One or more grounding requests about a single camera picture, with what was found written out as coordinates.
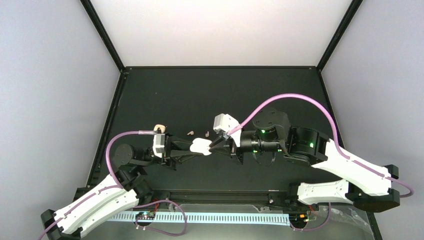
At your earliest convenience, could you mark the right small circuit board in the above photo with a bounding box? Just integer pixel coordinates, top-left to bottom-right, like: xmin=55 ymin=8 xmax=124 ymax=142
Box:
xmin=289 ymin=214 xmax=309 ymax=224

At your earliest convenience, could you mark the square white earbud case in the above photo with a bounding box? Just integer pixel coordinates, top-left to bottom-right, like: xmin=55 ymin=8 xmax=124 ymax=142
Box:
xmin=153 ymin=124 xmax=166 ymax=134

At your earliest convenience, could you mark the small circuit board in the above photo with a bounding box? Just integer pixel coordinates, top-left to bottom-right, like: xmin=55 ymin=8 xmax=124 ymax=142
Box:
xmin=289 ymin=214 xmax=309 ymax=224
xmin=135 ymin=211 xmax=156 ymax=221

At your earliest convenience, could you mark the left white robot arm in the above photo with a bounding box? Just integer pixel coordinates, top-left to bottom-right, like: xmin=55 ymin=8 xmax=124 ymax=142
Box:
xmin=39 ymin=130 xmax=211 ymax=240

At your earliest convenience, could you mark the right black frame post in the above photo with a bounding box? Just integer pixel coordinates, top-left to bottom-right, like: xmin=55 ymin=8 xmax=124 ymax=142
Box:
xmin=316 ymin=0 xmax=363 ymax=73

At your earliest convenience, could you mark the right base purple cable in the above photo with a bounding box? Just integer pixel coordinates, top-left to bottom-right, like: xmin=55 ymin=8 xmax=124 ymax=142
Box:
xmin=289 ymin=202 xmax=333 ymax=232

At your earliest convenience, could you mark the white slotted cable duct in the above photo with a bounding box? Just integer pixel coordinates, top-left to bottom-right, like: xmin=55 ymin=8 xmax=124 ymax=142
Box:
xmin=109 ymin=211 xmax=291 ymax=226

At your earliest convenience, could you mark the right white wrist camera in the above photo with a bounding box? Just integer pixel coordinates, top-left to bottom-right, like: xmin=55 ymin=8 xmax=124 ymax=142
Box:
xmin=213 ymin=113 xmax=242 ymax=147

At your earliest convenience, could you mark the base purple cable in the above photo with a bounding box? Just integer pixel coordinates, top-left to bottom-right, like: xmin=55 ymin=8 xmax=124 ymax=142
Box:
xmin=289 ymin=202 xmax=333 ymax=232
xmin=133 ymin=199 xmax=189 ymax=237

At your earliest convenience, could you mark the oval white charging case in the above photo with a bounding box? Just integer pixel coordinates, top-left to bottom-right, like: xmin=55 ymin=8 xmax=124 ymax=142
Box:
xmin=189 ymin=138 xmax=212 ymax=156

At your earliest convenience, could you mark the black frame post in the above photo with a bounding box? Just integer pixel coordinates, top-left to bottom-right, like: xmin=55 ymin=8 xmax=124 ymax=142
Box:
xmin=80 ymin=0 xmax=125 ymax=72
xmin=316 ymin=0 xmax=363 ymax=73

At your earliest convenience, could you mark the black aluminium front rail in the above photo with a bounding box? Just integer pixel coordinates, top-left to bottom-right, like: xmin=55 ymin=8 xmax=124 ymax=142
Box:
xmin=139 ymin=189 xmax=301 ymax=206

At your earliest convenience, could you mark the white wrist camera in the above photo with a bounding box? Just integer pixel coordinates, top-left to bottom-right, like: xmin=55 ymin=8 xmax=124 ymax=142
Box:
xmin=213 ymin=113 xmax=242 ymax=147
xmin=152 ymin=133 xmax=166 ymax=158

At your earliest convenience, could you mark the left black frame post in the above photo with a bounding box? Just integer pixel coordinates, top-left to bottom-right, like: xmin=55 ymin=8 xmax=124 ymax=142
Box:
xmin=80 ymin=0 xmax=125 ymax=72

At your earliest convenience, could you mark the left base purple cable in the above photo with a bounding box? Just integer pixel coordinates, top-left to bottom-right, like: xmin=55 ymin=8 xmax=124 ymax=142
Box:
xmin=133 ymin=199 xmax=189 ymax=237

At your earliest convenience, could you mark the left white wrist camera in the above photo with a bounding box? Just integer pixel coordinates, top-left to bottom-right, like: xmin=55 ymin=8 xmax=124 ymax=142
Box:
xmin=152 ymin=133 xmax=166 ymax=158

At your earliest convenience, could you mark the left small circuit board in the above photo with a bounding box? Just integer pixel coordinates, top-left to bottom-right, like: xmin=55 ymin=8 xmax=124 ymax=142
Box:
xmin=135 ymin=211 xmax=156 ymax=221

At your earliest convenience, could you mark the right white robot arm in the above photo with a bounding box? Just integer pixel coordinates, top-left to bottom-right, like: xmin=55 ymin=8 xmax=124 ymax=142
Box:
xmin=207 ymin=106 xmax=401 ymax=213

